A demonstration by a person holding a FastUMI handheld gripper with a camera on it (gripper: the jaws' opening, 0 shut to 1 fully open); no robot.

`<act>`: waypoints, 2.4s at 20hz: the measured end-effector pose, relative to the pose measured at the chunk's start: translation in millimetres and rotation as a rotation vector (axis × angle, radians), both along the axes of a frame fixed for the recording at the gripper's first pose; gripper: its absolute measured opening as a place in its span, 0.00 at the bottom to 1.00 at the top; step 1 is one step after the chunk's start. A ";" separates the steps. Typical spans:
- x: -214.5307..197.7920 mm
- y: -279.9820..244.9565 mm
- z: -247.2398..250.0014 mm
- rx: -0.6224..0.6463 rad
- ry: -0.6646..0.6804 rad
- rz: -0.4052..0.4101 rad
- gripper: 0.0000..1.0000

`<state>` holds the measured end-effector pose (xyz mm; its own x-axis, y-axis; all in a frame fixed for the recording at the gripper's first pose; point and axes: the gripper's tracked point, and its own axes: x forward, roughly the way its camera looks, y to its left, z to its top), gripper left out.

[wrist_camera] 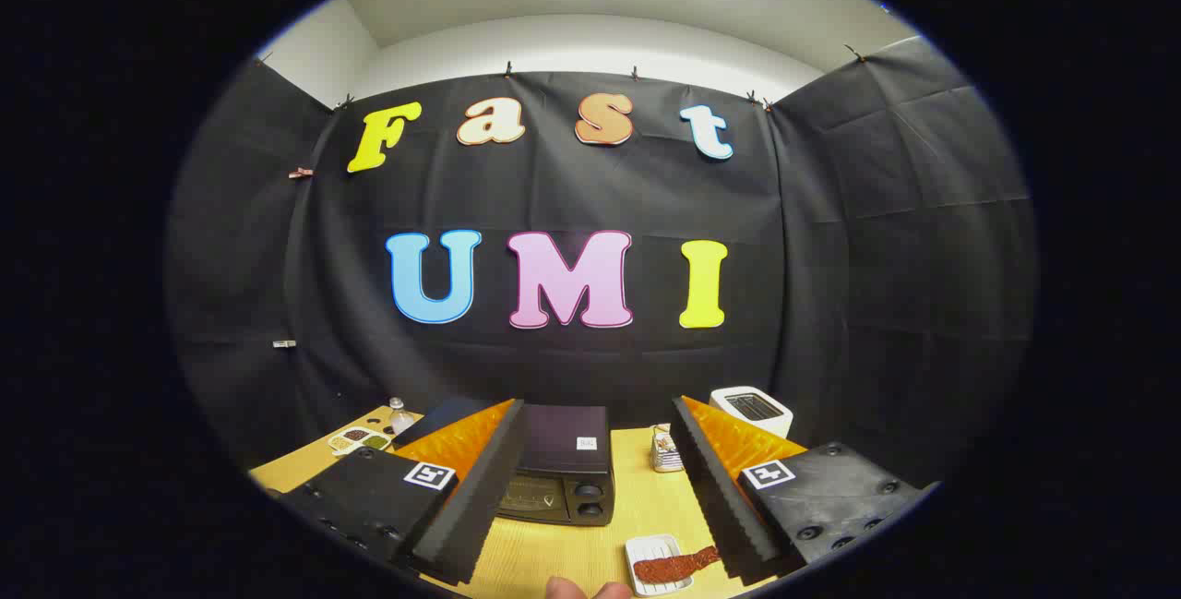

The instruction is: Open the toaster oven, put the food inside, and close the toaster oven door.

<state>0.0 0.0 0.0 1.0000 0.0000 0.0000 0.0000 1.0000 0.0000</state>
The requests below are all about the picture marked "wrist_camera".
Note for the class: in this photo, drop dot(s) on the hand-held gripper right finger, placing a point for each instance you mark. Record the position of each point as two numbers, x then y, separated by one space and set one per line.
720 497

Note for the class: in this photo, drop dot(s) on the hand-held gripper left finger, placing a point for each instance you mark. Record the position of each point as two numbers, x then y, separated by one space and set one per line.
480 497

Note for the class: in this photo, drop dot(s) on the red meat slice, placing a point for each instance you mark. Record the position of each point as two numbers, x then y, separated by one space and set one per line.
669 568

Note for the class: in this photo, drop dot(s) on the black toaster oven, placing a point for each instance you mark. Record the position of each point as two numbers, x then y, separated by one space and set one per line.
563 442

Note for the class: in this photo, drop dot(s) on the white bread toaster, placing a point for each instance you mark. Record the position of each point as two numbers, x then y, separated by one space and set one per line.
777 422

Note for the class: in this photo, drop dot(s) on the white rectangular dish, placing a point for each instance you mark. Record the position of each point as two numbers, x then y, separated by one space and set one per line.
644 547

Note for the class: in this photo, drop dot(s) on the clear plastic bottle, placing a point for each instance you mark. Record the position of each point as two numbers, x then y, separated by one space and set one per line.
400 419

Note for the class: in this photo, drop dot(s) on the white divided condiment dish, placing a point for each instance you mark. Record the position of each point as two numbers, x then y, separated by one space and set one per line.
355 440

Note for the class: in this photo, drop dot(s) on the black backdrop cloth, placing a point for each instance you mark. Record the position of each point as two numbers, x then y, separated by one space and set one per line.
554 193

